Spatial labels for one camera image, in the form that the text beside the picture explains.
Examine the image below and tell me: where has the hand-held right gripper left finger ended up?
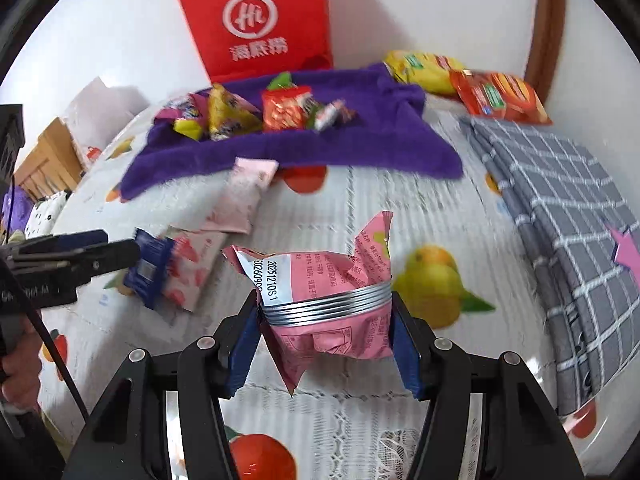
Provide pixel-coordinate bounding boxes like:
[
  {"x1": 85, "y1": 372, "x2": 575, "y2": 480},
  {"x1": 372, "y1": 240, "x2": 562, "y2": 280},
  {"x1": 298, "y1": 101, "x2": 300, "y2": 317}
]
[{"x1": 62, "y1": 290, "x2": 263, "y2": 480}]

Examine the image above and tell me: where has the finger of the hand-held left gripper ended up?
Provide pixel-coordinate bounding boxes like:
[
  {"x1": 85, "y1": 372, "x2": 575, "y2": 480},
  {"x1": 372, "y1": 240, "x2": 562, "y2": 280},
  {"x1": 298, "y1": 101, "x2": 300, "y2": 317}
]
[
  {"x1": 16, "y1": 229, "x2": 111, "y2": 259},
  {"x1": 11, "y1": 239, "x2": 144, "y2": 287}
]

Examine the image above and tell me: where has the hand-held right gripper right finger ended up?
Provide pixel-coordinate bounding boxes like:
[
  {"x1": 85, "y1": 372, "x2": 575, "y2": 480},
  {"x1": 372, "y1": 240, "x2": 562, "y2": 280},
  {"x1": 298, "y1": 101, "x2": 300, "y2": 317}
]
[{"x1": 389, "y1": 290, "x2": 586, "y2": 480}]

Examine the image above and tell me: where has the blue snack packet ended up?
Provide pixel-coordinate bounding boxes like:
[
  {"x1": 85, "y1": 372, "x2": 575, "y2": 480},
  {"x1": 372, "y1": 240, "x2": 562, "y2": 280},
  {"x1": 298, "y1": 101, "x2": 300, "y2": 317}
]
[{"x1": 122, "y1": 228, "x2": 176, "y2": 310}]

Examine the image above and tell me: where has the pink purple snack packet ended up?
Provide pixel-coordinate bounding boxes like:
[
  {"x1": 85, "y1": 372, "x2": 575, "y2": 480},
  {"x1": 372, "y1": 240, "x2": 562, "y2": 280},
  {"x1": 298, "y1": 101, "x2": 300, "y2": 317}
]
[{"x1": 154, "y1": 92, "x2": 211, "y2": 141}]

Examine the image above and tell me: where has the yellow snack packet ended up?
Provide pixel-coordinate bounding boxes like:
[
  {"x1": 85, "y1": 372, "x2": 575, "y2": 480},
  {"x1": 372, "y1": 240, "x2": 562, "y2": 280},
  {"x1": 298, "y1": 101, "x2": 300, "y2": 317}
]
[{"x1": 207, "y1": 84, "x2": 263, "y2": 142}]

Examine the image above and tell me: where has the red snack packet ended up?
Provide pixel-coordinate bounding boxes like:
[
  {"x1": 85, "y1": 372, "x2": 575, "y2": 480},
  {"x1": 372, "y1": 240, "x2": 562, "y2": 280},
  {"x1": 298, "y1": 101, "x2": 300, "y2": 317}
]
[{"x1": 261, "y1": 85, "x2": 313, "y2": 133}]

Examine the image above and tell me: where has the pink bear candy packet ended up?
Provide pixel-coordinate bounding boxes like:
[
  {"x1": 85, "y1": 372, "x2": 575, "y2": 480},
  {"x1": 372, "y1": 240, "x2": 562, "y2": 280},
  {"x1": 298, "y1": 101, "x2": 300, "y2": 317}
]
[{"x1": 312, "y1": 99, "x2": 357, "y2": 132}]

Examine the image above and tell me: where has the person's left forearm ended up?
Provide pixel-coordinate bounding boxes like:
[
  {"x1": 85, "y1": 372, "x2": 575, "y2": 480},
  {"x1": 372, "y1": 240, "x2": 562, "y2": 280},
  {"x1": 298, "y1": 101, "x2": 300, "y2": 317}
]
[{"x1": 0, "y1": 405, "x2": 68, "y2": 480}]

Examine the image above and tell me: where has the person's left hand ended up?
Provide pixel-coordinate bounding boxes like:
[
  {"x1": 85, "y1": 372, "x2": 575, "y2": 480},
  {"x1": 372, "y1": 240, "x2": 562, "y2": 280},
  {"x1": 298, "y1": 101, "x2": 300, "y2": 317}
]
[{"x1": 0, "y1": 327, "x2": 44, "y2": 413}]

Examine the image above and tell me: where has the white dotted pouch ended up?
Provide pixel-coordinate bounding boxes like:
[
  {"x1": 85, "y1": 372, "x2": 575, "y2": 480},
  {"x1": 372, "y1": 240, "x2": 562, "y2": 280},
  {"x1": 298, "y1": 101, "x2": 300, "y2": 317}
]
[{"x1": 24, "y1": 190, "x2": 73, "y2": 238}]

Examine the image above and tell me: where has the purple bag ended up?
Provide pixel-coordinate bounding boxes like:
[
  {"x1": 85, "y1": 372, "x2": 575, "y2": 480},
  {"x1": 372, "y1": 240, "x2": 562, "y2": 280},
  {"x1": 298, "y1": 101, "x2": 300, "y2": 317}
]
[{"x1": 2, "y1": 185, "x2": 36, "y2": 233}]

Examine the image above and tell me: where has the pink strawberry print packet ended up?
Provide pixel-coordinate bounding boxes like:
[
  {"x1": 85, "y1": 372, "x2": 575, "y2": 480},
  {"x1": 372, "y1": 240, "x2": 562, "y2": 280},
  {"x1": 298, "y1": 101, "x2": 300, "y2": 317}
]
[{"x1": 160, "y1": 227, "x2": 228, "y2": 313}]

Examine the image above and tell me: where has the fruit print tablecloth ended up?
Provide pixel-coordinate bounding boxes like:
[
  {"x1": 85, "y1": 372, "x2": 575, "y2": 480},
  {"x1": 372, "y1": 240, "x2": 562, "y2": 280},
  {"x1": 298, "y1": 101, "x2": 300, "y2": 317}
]
[{"x1": 37, "y1": 92, "x2": 626, "y2": 480}]

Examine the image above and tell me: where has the white plastic bag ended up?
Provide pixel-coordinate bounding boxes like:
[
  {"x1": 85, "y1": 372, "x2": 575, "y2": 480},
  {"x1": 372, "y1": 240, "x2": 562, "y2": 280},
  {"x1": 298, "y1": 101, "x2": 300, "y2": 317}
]
[{"x1": 62, "y1": 76, "x2": 151, "y2": 161}]

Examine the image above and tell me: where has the pale pink snack packet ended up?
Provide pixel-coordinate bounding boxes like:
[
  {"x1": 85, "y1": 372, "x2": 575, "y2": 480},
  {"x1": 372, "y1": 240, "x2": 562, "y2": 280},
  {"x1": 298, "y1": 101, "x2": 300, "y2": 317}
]
[{"x1": 202, "y1": 156, "x2": 280, "y2": 235}]

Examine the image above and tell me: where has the grey checked cloth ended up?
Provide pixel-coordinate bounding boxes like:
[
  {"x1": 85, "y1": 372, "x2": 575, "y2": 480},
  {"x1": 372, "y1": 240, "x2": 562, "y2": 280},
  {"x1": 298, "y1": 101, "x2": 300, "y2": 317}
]
[{"x1": 459, "y1": 115, "x2": 640, "y2": 418}]

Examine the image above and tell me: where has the purple towel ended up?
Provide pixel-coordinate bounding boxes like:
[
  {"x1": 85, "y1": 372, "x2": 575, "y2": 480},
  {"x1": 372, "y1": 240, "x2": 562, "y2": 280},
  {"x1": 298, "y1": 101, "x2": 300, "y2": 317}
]
[{"x1": 120, "y1": 62, "x2": 463, "y2": 203}]

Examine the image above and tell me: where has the orange chip bag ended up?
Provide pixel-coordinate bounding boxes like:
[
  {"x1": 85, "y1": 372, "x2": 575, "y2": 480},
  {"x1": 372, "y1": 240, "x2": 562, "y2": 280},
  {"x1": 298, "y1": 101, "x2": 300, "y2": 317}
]
[{"x1": 449, "y1": 69, "x2": 553, "y2": 126}]

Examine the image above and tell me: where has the yellow chip bag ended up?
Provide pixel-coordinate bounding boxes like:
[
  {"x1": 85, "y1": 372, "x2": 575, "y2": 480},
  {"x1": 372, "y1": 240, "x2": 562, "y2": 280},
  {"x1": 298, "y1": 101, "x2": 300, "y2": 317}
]
[{"x1": 384, "y1": 50, "x2": 468, "y2": 96}]

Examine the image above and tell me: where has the black cable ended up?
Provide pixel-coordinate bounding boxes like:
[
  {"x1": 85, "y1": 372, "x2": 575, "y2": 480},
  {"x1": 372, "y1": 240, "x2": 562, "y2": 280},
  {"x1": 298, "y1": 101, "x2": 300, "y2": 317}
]
[{"x1": 0, "y1": 240, "x2": 92, "y2": 426}]

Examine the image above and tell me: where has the brown wooden door frame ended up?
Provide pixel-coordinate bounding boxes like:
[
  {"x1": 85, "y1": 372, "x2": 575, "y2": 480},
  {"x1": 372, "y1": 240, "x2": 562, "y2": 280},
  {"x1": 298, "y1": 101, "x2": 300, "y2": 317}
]
[{"x1": 522, "y1": 0, "x2": 568, "y2": 93}]

